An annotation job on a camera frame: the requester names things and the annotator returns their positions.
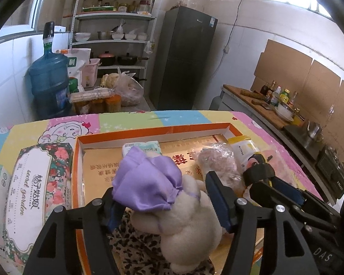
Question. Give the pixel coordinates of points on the floral tissue pack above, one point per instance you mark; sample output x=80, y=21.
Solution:
x=25, y=192

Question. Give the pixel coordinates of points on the black gas stove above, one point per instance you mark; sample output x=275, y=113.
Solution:
x=326, y=163

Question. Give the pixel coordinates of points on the row of orange jars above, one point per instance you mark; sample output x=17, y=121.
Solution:
x=97, y=104

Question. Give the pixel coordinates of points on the cardboard wall panels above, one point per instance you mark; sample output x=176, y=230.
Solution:
x=289, y=63

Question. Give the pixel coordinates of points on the white flour bag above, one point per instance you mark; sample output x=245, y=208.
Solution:
x=76, y=66

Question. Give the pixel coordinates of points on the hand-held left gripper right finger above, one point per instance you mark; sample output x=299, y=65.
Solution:
x=218, y=203

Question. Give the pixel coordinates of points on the wooden cutting board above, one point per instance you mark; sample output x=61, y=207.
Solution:
x=252, y=103

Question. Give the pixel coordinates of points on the orange cardboard box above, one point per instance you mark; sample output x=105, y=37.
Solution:
x=100, y=166

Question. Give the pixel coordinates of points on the white tissue pack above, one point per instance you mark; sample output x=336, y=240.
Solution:
x=144, y=147

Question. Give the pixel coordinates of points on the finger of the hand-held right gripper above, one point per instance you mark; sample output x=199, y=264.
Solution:
x=259, y=174
x=289, y=192

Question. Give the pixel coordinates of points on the black frying pan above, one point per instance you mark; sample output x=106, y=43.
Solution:
x=129, y=59

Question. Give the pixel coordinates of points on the black water pump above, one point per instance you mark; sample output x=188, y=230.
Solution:
x=48, y=34

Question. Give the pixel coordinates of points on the white metal shelf rack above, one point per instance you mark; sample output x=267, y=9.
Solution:
x=114, y=17

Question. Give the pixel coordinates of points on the pink item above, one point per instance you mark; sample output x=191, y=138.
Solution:
x=218, y=160

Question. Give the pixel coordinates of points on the white framed window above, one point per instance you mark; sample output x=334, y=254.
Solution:
x=40, y=3

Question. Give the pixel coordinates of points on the dark grey fridge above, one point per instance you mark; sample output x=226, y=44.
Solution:
x=183, y=63

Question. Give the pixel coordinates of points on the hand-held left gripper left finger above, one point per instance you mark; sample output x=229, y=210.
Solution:
x=114, y=217

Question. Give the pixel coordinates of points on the colourful cartoon play mat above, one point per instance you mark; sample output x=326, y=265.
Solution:
x=166, y=117

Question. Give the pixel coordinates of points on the yellow and white packet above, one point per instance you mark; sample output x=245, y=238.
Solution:
x=242, y=149

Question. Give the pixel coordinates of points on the blue water jug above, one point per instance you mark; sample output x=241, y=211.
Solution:
x=50, y=86

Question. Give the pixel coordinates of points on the white bowl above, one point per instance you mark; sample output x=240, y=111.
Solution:
x=285, y=113

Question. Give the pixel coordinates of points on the white plush toy purple dress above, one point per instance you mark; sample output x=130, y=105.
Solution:
x=186, y=217

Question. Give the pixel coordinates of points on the group of condiment bottles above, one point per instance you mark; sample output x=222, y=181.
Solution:
x=278, y=94

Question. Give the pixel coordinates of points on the leopard print cloth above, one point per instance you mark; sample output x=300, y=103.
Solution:
x=137, y=252

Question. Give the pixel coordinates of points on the steel kettle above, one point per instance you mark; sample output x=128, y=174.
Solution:
x=314, y=131

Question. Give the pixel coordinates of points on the glass jar with lid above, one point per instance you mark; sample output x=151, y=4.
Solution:
x=186, y=1

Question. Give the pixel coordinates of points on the red lidded cooking pot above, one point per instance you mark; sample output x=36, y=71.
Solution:
x=106, y=58

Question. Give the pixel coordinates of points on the pink plastic bin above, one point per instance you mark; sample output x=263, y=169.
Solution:
x=90, y=73

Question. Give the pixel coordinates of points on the clear plastic bag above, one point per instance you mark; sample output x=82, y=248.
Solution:
x=130, y=90

